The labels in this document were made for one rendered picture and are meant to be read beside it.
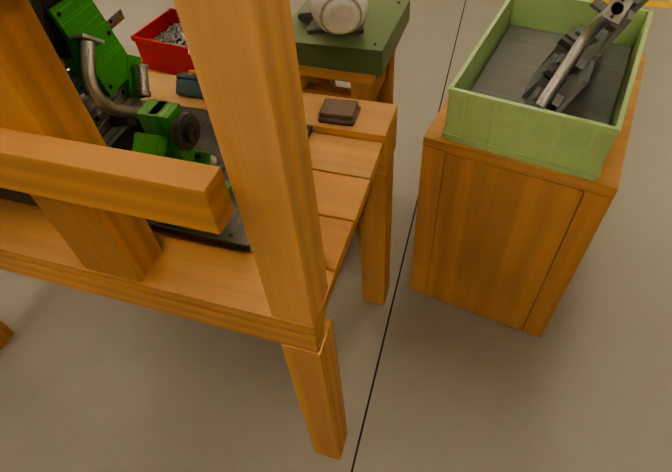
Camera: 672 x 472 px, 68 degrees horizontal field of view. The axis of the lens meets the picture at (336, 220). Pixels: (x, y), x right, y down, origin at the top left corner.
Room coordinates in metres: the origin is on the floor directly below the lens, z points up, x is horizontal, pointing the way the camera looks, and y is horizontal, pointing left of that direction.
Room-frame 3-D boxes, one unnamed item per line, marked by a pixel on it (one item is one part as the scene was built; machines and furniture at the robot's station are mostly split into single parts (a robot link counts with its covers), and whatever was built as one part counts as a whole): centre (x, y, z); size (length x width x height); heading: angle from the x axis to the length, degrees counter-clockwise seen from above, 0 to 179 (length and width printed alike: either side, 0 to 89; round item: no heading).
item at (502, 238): (1.25, -0.67, 0.39); 0.68 x 0.52 x 0.79; 149
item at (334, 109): (1.09, -0.04, 0.91); 0.10 x 0.08 x 0.03; 70
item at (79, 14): (1.10, 0.54, 1.17); 0.13 x 0.12 x 0.20; 69
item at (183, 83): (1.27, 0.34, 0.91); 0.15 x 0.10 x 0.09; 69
